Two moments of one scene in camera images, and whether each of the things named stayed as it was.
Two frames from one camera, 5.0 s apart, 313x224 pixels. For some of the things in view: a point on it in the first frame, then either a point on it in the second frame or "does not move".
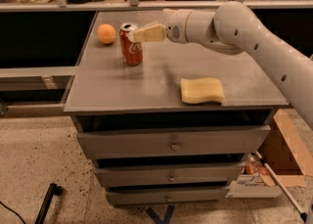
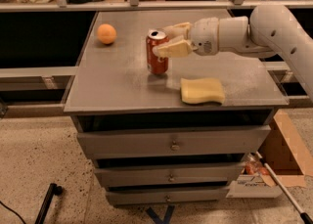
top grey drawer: (237, 140) does not move
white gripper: (176, 25) to (204, 36)
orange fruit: (107, 33) does not move
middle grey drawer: (154, 175) does not move
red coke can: (131, 49) to (153, 64)
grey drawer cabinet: (176, 129) does not move
